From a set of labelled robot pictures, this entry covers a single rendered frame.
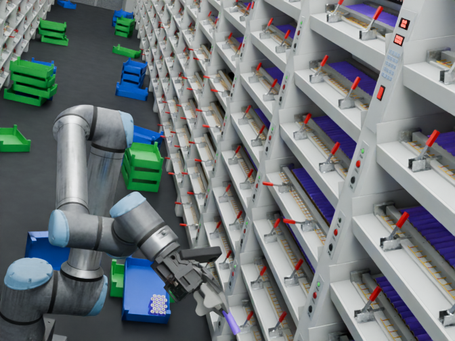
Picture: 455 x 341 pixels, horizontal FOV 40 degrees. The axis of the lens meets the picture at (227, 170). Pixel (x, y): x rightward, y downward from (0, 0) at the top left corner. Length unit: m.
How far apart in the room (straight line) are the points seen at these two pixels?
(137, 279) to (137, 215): 1.42
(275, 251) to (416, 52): 0.91
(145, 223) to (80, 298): 0.77
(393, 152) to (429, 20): 0.29
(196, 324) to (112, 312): 0.38
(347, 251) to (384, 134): 0.31
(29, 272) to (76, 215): 0.63
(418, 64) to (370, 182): 0.29
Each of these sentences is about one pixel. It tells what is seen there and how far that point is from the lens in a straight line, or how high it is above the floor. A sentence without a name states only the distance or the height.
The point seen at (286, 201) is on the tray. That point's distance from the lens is 1.99.
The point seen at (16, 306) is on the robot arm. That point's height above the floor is 0.32.
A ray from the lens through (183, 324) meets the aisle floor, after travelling 2.85.
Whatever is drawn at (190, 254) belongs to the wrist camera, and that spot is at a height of 0.89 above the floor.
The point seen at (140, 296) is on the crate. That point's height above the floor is 0.05.
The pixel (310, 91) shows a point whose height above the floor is 1.24.
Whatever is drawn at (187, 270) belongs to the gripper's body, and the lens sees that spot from 1.51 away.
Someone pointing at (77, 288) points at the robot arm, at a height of 0.40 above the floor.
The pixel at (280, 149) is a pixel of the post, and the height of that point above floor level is 0.98.
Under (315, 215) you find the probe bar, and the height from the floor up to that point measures 0.93.
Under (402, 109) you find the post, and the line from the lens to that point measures 1.46.
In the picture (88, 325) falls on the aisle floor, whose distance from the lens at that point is 2.74.
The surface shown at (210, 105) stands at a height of 0.72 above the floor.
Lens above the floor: 1.62
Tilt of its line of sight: 20 degrees down
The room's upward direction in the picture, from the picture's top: 14 degrees clockwise
